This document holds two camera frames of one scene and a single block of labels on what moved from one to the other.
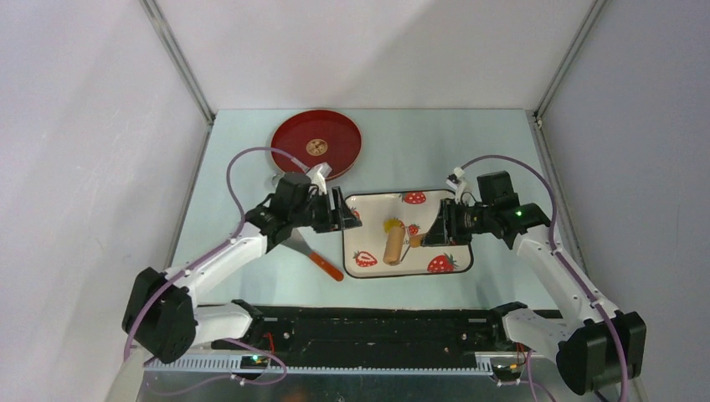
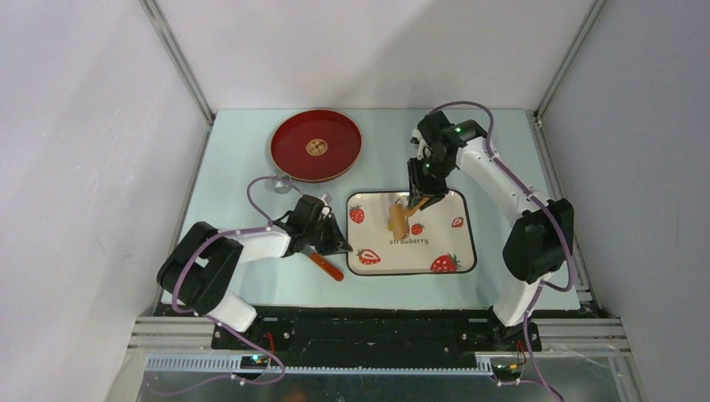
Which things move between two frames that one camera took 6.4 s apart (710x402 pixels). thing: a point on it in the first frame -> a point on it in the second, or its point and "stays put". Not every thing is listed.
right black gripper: (445, 231) -> (433, 193)
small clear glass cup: (275, 177) stays put
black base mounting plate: (288, 331) stays put
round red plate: (316, 136) stays put
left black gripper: (341, 218) -> (336, 243)
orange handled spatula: (295, 240) stays put
